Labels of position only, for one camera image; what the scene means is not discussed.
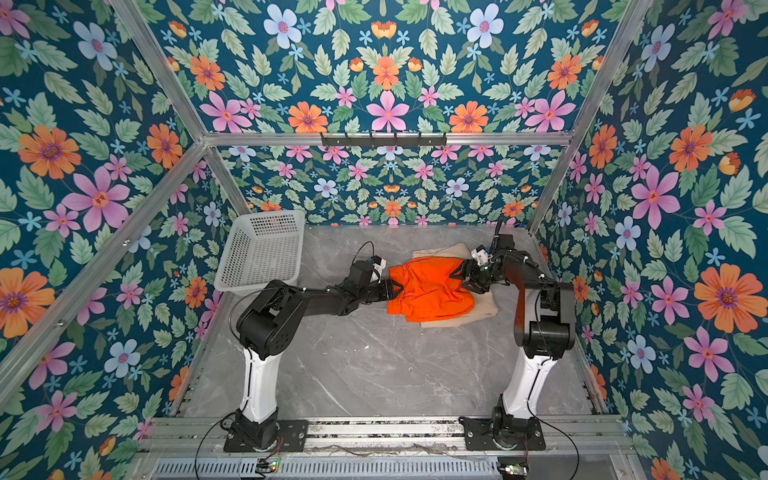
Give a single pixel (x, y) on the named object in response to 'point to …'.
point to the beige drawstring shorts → (484, 303)
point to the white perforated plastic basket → (260, 248)
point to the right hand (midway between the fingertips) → (459, 277)
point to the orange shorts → (429, 292)
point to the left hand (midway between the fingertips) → (404, 282)
